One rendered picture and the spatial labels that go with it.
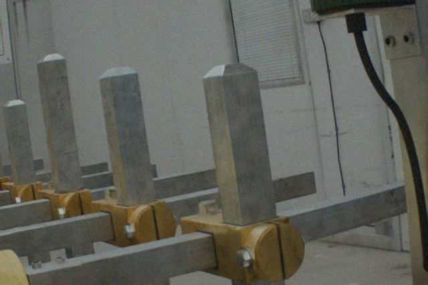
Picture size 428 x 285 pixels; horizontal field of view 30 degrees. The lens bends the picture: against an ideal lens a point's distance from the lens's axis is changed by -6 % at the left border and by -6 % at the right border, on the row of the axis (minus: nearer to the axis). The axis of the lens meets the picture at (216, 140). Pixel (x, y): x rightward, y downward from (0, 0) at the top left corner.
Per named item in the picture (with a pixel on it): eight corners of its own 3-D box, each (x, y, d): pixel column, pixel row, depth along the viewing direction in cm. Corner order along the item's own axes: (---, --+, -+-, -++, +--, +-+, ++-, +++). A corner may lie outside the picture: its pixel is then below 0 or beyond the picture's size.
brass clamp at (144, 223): (137, 233, 104) (130, 193, 104) (184, 244, 92) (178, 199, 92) (92, 241, 101) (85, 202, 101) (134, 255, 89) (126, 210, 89)
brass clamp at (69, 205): (75, 217, 126) (69, 184, 126) (105, 224, 114) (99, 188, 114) (39, 223, 123) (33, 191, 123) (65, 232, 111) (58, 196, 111)
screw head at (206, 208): (213, 211, 80) (211, 199, 80) (224, 212, 79) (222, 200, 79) (194, 215, 79) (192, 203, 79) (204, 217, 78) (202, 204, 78)
